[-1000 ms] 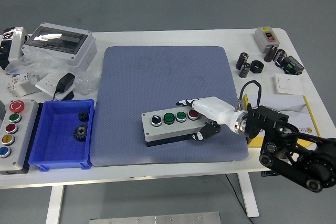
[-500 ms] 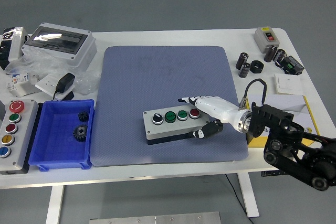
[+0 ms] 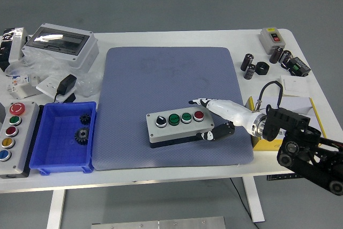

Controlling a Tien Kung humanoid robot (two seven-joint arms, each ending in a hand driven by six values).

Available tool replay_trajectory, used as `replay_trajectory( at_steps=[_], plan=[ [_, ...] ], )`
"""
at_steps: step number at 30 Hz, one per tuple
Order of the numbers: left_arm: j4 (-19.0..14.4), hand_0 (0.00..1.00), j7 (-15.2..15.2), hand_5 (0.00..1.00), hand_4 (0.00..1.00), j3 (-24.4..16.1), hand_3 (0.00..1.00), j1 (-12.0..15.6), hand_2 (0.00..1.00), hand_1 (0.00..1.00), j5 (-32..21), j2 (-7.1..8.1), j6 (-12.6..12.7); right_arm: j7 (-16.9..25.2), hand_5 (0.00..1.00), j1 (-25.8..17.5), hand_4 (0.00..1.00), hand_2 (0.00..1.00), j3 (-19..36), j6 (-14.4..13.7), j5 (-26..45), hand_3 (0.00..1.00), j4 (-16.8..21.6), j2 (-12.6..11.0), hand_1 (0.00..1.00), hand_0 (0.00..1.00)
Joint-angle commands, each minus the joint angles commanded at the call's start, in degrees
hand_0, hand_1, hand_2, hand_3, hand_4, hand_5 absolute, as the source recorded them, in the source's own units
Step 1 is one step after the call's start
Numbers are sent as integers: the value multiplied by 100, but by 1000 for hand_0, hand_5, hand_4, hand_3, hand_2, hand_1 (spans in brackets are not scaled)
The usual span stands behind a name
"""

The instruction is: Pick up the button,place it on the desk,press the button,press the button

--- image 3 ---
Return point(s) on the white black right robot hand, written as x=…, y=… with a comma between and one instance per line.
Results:
x=227, y=109

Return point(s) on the grey four-button control box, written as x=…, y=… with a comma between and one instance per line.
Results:
x=177, y=132

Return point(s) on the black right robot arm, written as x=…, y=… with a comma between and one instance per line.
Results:
x=289, y=124

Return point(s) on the grey five-button control box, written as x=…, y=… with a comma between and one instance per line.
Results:
x=18, y=143

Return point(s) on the black cylindrical capacitor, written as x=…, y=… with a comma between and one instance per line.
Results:
x=247, y=62
x=276, y=55
x=285, y=57
x=249, y=72

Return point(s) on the black hex nut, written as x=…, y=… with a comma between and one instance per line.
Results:
x=264, y=71

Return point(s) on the yellow white cardboard box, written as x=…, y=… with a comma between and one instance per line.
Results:
x=293, y=104

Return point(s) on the black module green terminals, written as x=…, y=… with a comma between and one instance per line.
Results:
x=300, y=66

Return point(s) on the black table control panel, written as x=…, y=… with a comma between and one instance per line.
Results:
x=281, y=177

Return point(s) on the blue-grey table mat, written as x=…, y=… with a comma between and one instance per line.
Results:
x=134, y=92

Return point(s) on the white table leg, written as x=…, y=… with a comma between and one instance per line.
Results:
x=55, y=210
x=254, y=202

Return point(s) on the clear plastic bag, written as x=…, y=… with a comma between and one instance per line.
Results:
x=88, y=84

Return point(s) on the small black bevel gear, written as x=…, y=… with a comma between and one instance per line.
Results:
x=85, y=119

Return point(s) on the large black bevel gear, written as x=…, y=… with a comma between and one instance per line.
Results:
x=82, y=136

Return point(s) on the black plug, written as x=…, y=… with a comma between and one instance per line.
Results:
x=70, y=98

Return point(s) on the black power adapter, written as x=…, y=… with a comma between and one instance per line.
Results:
x=67, y=84

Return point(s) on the blue plastic bin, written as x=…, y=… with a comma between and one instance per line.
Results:
x=53, y=154

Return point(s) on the white circuit breaker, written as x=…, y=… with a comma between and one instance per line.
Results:
x=22, y=87

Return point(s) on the white wall switch plate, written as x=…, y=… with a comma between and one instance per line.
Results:
x=294, y=85

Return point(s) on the grey red-black switch box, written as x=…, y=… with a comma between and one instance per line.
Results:
x=269, y=41

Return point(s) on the grey enclosure with clear lid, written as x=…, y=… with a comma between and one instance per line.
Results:
x=80, y=57

